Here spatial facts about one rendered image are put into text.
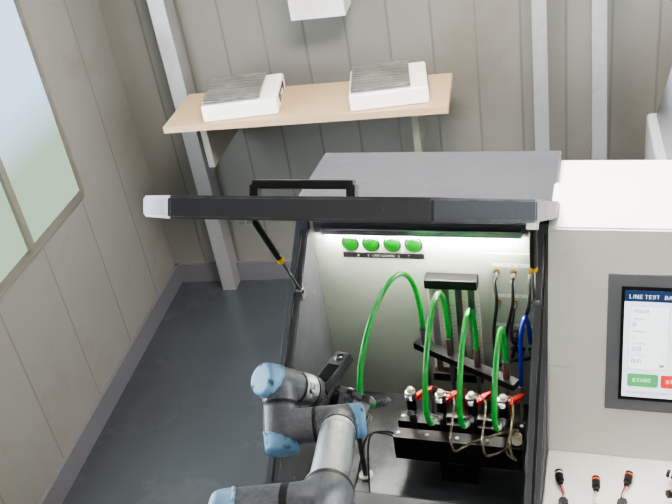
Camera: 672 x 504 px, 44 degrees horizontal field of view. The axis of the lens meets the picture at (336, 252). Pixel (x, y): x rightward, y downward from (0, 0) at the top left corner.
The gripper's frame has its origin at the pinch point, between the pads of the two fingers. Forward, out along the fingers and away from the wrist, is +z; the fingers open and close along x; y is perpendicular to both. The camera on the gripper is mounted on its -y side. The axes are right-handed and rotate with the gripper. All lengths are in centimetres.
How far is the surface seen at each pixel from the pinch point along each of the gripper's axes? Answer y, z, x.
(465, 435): 2.7, 31.7, 7.9
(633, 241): -48, 17, 51
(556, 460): 3.0, 38.7, 31.0
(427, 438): 6.0, 26.2, 0.3
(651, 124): -147, 168, -29
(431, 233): -45.7, 10.5, -1.8
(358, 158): -68, 11, -37
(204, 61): -141, 56, -208
